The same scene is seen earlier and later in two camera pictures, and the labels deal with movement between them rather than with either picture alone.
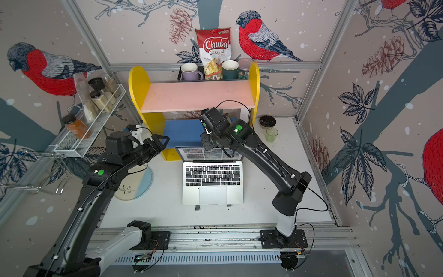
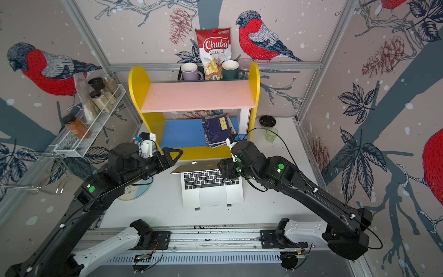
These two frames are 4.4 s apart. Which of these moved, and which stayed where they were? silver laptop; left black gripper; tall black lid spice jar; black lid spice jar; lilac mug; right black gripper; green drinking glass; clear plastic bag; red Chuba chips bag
Moved: silver laptop; left black gripper; right black gripper
Stayed: lilac mug; black lid spice jar; red Chuba chips bag; tall black lid spice jar; green drinking glass; clear plastic bag
